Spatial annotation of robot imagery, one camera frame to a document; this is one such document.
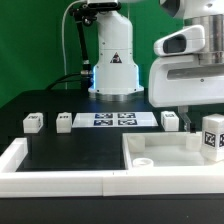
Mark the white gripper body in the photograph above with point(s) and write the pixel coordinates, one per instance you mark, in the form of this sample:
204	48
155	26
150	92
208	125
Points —
181	81

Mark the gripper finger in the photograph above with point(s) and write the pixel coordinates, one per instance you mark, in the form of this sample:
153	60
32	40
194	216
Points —
189	126

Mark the white square tabletop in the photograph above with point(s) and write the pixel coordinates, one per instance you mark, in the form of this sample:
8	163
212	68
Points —
167	149

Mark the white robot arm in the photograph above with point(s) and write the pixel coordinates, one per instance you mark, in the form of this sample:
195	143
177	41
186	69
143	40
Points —
116	76

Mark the white marker sheet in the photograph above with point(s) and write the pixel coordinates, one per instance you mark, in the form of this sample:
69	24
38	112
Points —
114	119

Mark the white U-shaped fence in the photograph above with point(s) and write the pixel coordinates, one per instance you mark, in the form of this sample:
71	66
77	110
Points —
137	181

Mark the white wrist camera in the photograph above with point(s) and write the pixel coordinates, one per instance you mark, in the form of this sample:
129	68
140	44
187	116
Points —
190	39

